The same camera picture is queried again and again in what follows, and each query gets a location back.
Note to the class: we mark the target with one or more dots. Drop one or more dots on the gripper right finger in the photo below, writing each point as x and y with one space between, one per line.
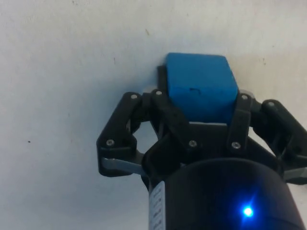
239 124

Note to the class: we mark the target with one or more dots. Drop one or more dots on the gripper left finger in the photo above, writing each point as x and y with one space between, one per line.
120 124

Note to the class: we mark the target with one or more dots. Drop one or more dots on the blue cube block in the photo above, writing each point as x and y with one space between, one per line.
199 86

